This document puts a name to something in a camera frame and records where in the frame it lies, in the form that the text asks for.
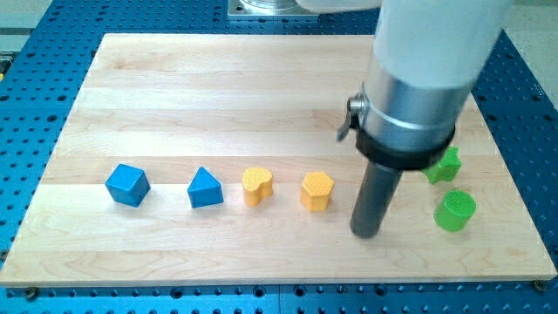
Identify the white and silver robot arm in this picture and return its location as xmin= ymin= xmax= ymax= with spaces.
xmin=296 ymin=0 xmax=512 ymax=169

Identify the green star block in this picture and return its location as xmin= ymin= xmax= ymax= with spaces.
xmin=422 ymin=147 xmax=462 ymax=184

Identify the yellow heart block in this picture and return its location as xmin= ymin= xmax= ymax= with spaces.
xmin=242 ymin=167 xmax=273 ymax=207

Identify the yellow hexagon block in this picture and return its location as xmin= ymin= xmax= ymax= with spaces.
xmin=300 ymin=171 xmax=334 ymax=211

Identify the blue triangular prism block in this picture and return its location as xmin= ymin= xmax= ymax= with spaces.
xmin=187 ymin=167 xmax=224 ymax=208

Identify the wooden board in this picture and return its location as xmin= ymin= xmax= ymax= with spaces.
xmin=1 ymin=34 xmax=556 ymax=287

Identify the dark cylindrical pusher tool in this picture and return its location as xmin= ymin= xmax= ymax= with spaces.
xmin=350 ymin=161 xmax=402 ymax=238

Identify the blue cube block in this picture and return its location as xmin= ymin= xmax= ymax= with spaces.
xmin=105 ymin=164 xmax=151 ymax=208

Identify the green cylinder block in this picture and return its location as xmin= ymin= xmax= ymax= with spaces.
xmin=433 ymin=190 xmax=476 ymax=232

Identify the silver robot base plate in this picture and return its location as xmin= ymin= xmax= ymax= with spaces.
xmin=228 ymin=0 xmax=316 ymax=17

